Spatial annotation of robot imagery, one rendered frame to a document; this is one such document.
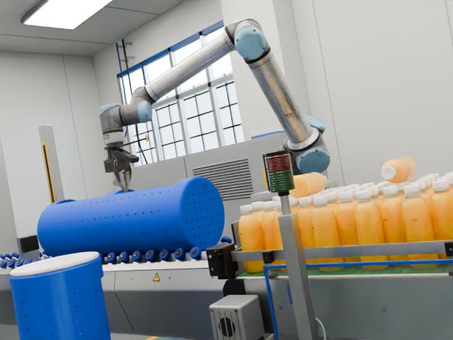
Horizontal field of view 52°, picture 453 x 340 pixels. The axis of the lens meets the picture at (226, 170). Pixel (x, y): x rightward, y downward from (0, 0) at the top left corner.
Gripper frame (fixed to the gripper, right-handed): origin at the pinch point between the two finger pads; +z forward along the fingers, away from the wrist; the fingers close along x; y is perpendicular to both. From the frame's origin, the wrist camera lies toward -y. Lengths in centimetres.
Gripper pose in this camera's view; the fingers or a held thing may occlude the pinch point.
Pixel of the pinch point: (126, 189)
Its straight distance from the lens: 203.7
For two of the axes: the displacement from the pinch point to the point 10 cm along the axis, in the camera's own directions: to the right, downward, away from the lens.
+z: 1.7, 9.9, -0.1
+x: -5.5, 0.9, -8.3
